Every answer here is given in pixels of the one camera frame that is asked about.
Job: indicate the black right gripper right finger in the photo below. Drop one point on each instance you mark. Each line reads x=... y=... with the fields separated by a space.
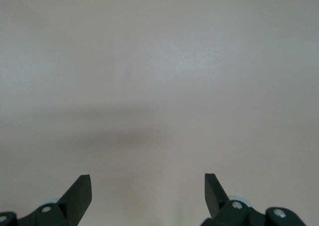
x=215 y=198

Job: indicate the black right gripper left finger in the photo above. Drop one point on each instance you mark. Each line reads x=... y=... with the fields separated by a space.
x=74 y=201

